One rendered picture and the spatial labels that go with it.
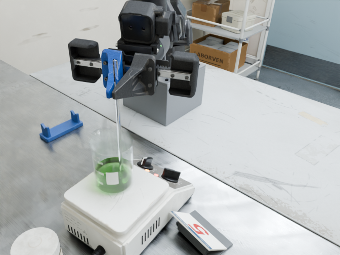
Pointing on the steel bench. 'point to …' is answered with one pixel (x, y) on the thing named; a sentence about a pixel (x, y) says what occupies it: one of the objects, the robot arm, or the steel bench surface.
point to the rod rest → (62, 129)
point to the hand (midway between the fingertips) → (120, 83)
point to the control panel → (162, 178)
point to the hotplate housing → (108, 245)
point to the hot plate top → (118, 201)
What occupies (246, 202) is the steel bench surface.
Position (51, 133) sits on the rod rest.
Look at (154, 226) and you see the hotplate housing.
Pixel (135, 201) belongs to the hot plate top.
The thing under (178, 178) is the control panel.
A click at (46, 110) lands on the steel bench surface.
